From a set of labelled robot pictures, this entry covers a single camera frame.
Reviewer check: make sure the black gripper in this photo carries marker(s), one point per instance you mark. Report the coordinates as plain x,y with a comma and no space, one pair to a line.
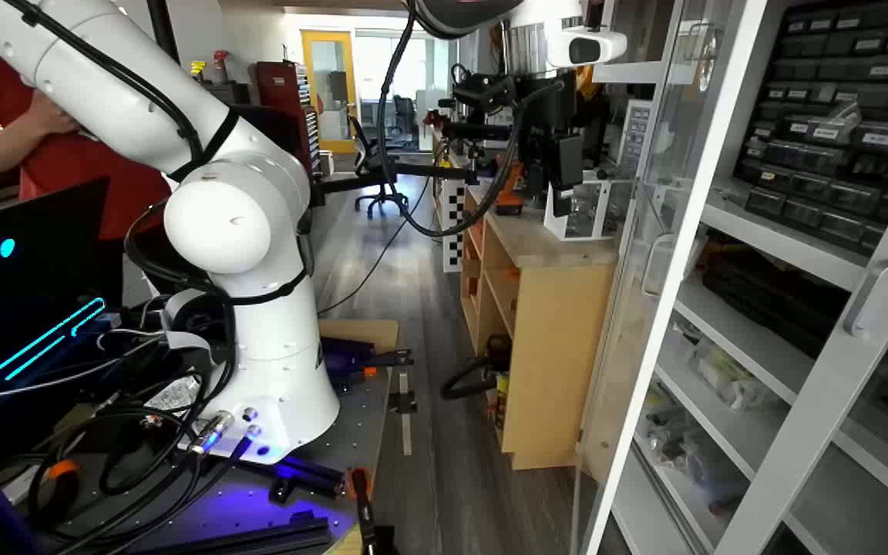
540,124

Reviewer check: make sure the white framed glass cabinet door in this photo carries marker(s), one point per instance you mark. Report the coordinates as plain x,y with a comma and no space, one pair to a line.
677,267

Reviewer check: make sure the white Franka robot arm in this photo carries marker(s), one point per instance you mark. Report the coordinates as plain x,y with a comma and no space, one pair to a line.
246,340

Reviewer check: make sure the light wooden cabinet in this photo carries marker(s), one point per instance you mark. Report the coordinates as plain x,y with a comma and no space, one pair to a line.
554,340

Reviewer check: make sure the white shelf cabinet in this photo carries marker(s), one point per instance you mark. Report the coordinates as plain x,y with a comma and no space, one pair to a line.
773,244

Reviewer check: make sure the red tool cabinet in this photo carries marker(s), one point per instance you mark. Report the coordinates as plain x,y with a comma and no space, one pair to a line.
277,95

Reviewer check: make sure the person hand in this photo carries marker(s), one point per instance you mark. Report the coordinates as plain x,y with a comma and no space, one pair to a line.
55,114

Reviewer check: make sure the white framed glass box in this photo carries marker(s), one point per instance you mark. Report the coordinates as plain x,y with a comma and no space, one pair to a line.
601,210

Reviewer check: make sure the checkerboard calibration board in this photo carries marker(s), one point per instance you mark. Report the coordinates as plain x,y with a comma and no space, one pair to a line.
452,234

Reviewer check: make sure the black workbench equipment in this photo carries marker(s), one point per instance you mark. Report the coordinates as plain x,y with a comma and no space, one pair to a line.
475,111

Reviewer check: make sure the black office chair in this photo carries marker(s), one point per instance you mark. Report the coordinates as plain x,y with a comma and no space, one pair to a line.
381,197

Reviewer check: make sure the clear plastic bags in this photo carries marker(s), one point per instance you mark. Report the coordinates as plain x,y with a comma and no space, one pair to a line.
716,371

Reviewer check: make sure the black boxes on shelf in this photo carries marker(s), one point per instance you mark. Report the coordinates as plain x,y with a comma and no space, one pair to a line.
773,297

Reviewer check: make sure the black clamp with orange grip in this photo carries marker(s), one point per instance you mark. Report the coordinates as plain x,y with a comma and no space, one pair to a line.
368,361

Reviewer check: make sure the small parts in bags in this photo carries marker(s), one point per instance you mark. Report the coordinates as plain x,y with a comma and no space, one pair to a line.
692,452

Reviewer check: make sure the black parts drawer organizer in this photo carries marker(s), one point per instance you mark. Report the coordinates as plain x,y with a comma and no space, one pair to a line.
844,102

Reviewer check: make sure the dark blue clamp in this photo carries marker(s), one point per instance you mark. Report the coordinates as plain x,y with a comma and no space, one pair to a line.
308,480

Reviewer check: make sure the black vertical pole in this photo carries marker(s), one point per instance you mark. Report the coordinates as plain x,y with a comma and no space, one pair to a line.
161,27

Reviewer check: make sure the black computer with cyan lights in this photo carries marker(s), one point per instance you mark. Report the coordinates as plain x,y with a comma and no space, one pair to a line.
33,274

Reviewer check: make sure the black and orange tool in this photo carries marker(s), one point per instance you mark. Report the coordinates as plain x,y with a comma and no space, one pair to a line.
55,482

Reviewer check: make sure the yellow door frame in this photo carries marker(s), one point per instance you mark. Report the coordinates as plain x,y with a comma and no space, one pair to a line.
306,95

